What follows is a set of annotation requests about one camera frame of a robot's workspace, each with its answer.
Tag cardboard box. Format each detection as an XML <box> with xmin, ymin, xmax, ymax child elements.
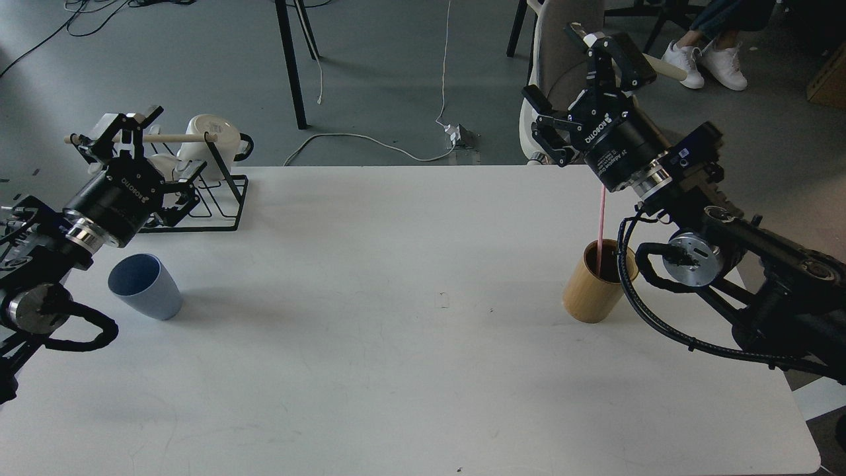
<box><xmin>806</xmin><ymin>41</ymin><xmax>845</xmax><ymax>109</ymax></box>

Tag white mug lower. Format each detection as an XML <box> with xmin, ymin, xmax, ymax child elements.
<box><xmin>146</xmin><ymin>153</ymin><xmax>179</xmax><ymax>181</ymax></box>

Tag white sneaker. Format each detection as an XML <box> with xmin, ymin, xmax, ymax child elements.
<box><xmin>662</xmin><ymin>42</ymin><xmax>705</xmax><ymax>90</ymax></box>
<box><xmin>699</xmin><ymin>40</ymin><xmax>748</xmax><ymax>91</ymax></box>

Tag black table leg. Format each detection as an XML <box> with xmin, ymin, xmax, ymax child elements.
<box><xmin>273</xmin><ymin>1</ymin><xmax>319</xmax><ymax>130</ymax></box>

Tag blue cup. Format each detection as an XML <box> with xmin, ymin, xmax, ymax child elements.
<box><xmin>108</xmin><ymin>253</ymin><xmax>182</xmax><ymax>321</ymax></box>

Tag white mug upper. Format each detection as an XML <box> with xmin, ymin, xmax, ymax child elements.
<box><xmin>177</xmin><ymin>114</ymin><xmax>254</xmax><ymax>182</ymax></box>

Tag black wire mug rack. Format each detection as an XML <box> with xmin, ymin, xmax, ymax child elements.
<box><xmin>64</xmin><ymin>130</ymin><xmax>250</xmax><ymax>233</ymax></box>

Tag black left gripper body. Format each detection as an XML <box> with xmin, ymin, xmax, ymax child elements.
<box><xmin>63</xmin><ymin>159</ymin><xmax>165</xmax><ymax>248</ymax></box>

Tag white mug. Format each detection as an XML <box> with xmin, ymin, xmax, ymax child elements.
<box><xmin>146</xmin><ymin>153</ymin><xmax>179</xmax><ymax>181</ymax></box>
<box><xmin>177</xmin><ymin>114</ymin><xmax>254</xmax><ymax>182</ymax></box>

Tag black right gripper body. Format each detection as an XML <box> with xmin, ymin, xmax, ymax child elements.
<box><xmin>569</xmin><ymin>95</ymin><xmax>670</xmax><ymax>192</ymax></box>

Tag grey office chair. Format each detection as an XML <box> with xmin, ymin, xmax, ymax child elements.
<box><xmin>518</xmin><ymin>0</ymin><xmax>688</xmax><ymax>166</ymax></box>

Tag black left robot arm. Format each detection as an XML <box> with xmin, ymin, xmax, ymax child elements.
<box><xmin>1</xmin><ymin>105</ymin><xmax>204</xmax><ymax>403</ymax></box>

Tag bamboo cylinder holder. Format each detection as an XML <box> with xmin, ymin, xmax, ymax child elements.
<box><xmin>562</xmin><ymin>239</ymin><xmax>638</xmax><ymax>323</ymax></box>

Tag black floor cables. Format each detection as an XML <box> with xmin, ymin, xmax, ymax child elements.
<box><xmin>0</xmin><ymin>0</ymin><xmax>198</xmax><ymax>78</ymax></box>

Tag white sneaker left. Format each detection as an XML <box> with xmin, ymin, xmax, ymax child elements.
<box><xmin>662</xmin><ymin>42</ymin><xmax>705</xmax><ymax>90</ymax></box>

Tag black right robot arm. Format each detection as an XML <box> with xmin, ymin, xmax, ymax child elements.
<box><xmin>523</xmin><ymin>22</ymin><xmax>845</xmax><ymax>383</ymax></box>

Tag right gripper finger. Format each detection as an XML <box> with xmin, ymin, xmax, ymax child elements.
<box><xmin>584</xmin><ymin>31</ymin><xmax>658</xmax><ymax>97</ymax></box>
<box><xmin>521</xmin><ymin>85</ymin><xmax>584</xmax><ymax>167</ymax></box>

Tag white cable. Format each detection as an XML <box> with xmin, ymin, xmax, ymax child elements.
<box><xmin>284</xmin><ymin>0</ymin><xmax>457</xmax><ymax>167</ymax></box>

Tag pink chopstick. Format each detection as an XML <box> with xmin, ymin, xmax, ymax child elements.
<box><xmin>594</xmin><ymin>186</ymin><xmax>605</xmax><ymax>278</ymax></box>

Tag white sneaker right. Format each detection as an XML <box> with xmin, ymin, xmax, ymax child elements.
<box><xmin>699</xmin><ymin>40</ymin><xmax>748</xmax><ymax>91</ymax></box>

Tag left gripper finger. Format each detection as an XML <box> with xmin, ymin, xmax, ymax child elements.
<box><xmin>73</xmin><ymin>106</ymin><xmax>164</xmax><ymax>166</ymax></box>
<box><xmin>151</xmin><ymin>159</ymin><xmax>208</xmax><ymax>227</ymax></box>

